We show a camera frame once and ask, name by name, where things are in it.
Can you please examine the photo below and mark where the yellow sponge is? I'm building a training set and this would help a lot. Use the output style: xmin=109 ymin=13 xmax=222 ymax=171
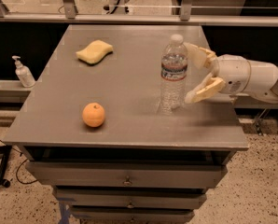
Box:
xmin=76 ymin=40 xmax=114 ymax=64

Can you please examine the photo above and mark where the orange fruit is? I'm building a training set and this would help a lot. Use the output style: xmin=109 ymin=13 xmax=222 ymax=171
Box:
xmin=82 ymin=103 xmax=105 ymax=128

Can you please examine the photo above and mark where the metal railing frame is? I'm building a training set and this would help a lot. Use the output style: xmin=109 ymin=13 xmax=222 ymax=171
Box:
xmin=0 ymin=0 xmax=278 ymax=27

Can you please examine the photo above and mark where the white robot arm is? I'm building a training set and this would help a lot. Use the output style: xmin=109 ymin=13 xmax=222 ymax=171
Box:
xmin=185 ymin=42 xmax=278 ymax=104

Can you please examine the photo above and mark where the clear plastic water bottle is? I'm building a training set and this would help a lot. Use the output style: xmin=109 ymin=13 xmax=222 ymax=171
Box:
xmin=160 ymin=34 xmax=188 ymax=114

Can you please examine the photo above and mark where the black floor cable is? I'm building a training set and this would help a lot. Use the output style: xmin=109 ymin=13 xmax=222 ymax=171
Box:
xmin=0 ymin=131 xmax=38 ymax=186

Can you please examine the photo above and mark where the black chair leg with caster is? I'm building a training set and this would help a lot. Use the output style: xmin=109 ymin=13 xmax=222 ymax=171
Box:
xmin=0 ymin=146 xmax=11 ymax=188

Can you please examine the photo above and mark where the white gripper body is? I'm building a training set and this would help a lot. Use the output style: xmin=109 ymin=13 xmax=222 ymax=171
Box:
xmin=212 ymin=55 xmax=251 ymax=94

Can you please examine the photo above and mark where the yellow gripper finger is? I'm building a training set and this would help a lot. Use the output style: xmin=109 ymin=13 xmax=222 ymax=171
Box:
xmin=185 ymin=73 xmax=226 ymax=104
xmin=184 ymin=42 xmax=216 ymax=69

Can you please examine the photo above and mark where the grey drawer cabinet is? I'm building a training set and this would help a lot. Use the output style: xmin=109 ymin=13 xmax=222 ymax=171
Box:
xmin=5 ymin=25 xmax=247 ymax=224

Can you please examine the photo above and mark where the white pump dispenser bottle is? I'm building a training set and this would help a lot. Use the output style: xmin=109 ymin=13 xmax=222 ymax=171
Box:
xmin=12 ymin=56 xmax=35 ymax=88

